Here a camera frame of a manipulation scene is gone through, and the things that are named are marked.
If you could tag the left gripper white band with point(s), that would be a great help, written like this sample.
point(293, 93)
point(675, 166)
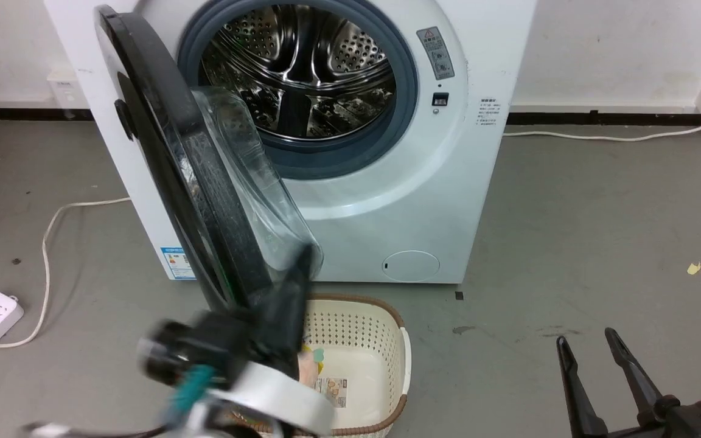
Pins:
point(277, 392)

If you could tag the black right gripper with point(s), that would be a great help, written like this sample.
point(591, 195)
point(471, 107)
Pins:
point(691, 423)

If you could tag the black round washing machine door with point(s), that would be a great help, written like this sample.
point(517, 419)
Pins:
point(162, 140)

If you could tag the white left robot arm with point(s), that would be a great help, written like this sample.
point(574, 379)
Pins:
point(204, 423)

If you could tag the grey rubber door gasket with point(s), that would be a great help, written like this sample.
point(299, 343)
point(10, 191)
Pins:
point(350, 159)

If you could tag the white front-load washing machine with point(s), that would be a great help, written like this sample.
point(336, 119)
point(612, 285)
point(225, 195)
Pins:
point(448, 201)

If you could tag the steel washing machine drum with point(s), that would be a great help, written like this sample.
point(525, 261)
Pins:
point(302, 67)

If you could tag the black door latch socket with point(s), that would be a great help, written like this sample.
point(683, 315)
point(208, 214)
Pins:
point(440, 99)

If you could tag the peach soft toy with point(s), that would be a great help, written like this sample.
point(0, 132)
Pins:
point(309, 371)

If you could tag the cream perforated laundry basket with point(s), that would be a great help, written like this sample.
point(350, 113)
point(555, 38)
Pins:
point(366, 331)

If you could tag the printed label card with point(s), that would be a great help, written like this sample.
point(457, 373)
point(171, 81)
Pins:
point(332, 392)

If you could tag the blue energy label sticker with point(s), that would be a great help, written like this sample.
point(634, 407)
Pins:
point(177, 263)

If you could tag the round drain filter cover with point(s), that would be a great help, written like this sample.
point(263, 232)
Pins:
point(411, 266)

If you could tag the yellow paper scrap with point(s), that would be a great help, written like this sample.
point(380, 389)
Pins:
point(694, 268)

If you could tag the grey warning sticker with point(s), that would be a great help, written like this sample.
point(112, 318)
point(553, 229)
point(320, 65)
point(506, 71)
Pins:
point(436, 52)

